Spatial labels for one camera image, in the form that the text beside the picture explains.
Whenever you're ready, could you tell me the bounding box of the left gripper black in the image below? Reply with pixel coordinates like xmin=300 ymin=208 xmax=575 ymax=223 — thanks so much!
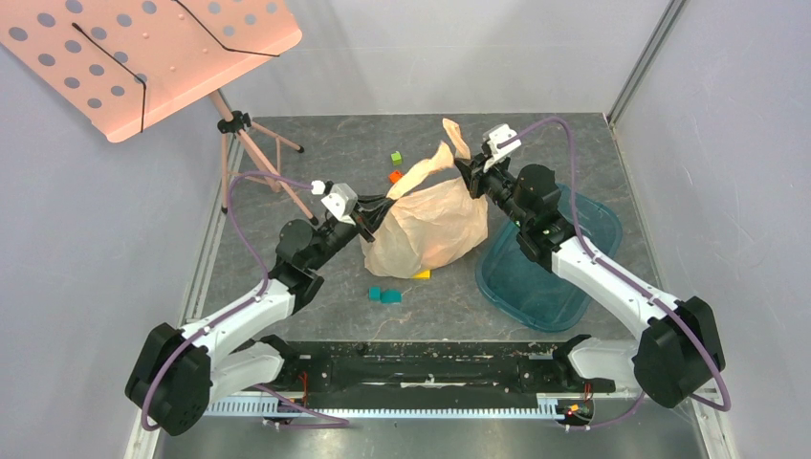
xmin=307 ymin=192 xmax=397 ymax=271

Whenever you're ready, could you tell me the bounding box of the translucent orange plastic bag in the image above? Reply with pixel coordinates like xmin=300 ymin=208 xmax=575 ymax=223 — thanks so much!
xmin=361 ymin=119 xmax=489 ymax=278

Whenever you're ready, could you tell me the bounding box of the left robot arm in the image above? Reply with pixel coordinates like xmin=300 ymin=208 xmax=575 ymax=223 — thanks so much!
xmin=124 ymin=195 xmax=395 ymax=436

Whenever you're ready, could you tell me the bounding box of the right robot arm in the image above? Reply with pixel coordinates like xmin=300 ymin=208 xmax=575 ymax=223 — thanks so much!
xmin=454 ymin=156 xmax=732 ymax=411

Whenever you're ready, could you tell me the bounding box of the orange curved toy block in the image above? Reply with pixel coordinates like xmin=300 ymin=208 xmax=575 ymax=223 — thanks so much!
xmin=388 ymin=170 xmax=404 ymax=185

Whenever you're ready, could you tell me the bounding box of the green cube block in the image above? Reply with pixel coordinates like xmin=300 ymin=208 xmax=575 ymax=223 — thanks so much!
xmin=390 ymin=151 xmax=403 ymax=166

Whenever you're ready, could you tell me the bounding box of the teal cube block left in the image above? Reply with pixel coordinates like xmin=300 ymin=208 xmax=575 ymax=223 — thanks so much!
xmin=368 ymin=287 xmax=382 ymax=301

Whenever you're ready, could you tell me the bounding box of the teal cube block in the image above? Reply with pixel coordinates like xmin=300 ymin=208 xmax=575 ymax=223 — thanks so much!
xmin=368 ymin=287 xmax=382 ymax=301
xmin=380 ymin=290 xmax=403 ymax=304

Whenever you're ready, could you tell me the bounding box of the teal cube block right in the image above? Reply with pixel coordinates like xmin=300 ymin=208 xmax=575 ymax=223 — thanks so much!
xmin=380 ymin=290 xmax=403 ymax=304

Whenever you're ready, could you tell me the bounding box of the teal transparent plastic tray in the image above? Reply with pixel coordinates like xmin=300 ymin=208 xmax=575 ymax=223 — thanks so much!
xmin=475 ymin=194 xmax=623 ymax=333

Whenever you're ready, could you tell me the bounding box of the pink music stand tripod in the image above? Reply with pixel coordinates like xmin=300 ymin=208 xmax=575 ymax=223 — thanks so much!
xmin=208 ymin=90 xmax=304 ymax=213

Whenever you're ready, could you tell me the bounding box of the pink perforated music stand desk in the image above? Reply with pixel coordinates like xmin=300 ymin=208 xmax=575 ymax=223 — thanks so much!
xmin=1 ymin=1 xmax=302 ymax=142

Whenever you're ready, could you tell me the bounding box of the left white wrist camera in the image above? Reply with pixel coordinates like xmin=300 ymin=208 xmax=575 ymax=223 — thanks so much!
xmin=311 ymin=180 xmax=359 ymax=225

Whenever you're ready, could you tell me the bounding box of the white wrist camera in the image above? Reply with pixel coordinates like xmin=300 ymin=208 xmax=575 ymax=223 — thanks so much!
xmin=311 ymin=180 xmax=359 ymax=225
xmin=483 ymin=123 xmax=522 ymax=160

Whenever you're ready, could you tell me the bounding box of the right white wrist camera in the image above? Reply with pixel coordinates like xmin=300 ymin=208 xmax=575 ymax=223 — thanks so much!
xmin=483 ymin=123 xmax=522 ymax=160

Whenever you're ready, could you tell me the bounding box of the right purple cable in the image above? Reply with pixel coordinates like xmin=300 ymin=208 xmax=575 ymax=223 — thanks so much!
xmin=496 ymin=116 xmax=733 ymax=432

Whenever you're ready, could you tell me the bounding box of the purple cable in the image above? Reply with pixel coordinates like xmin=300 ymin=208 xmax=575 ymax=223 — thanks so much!
xmin=496 ymin=116 xmax=733 ymax=432
xmin=140 ymin=170 xmax=352 ymax=433

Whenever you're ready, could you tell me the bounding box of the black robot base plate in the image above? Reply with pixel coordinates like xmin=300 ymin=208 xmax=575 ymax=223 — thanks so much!
xmin=268 ymin=337 xmax=617 ymax=395

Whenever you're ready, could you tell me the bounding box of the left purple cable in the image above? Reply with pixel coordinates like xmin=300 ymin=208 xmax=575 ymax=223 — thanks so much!
xmin=140 ymin=170 xmax=352 ymax=433

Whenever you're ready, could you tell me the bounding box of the aluminium frame rail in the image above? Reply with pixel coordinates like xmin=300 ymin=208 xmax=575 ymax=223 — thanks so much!
xmin=123 ymin=380 xmax=254 ymax=459

